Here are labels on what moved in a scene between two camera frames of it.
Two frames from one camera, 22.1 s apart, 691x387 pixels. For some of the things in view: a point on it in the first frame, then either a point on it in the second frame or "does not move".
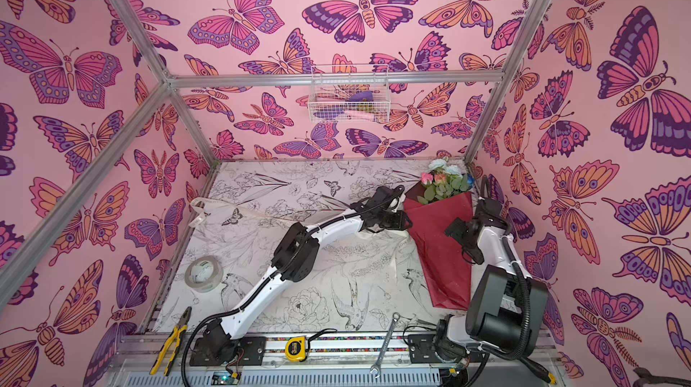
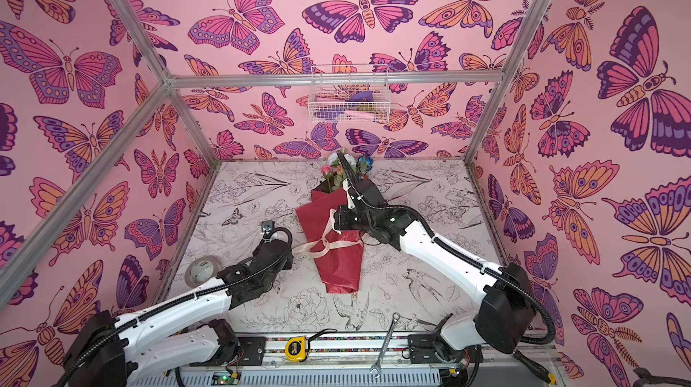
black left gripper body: x=392 y=220 to x=288 y=260
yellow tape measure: x=295 y=348 does not move
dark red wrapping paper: x=447 y=269 to x=341 y=270
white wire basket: x=354 y=94 does not move
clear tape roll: x=203 y=274 does not move
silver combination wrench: x=377 y=367 does not move
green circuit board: x=224 y=378 does not move
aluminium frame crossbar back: x=417 y=78 does not move
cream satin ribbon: x=201 y=205 to x=321 y=247
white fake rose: x=453 y=166 to x=335 y=157
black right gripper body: x=465 y=232 to x=350 y=193
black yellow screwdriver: x=539 y=371 does not move
